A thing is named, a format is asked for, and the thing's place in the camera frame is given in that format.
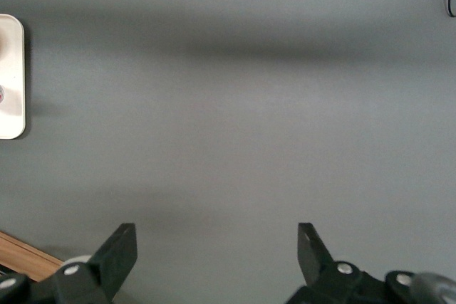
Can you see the wooden board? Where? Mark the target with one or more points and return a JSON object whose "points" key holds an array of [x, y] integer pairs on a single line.
{"points": [[25, 256]]}

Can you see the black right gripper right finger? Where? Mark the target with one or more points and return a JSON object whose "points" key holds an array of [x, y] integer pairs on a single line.
{"points": [[317, 261]]}

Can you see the round red-white lid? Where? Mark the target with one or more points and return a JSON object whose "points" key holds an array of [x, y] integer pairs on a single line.
{"points": [[1, 94]]}

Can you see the cream plastic tray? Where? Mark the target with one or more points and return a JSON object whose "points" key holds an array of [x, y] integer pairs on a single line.
{"points": [[12, 76]]}

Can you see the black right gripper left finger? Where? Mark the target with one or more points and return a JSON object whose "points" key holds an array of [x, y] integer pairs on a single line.
{"points": [[114, 265]]}

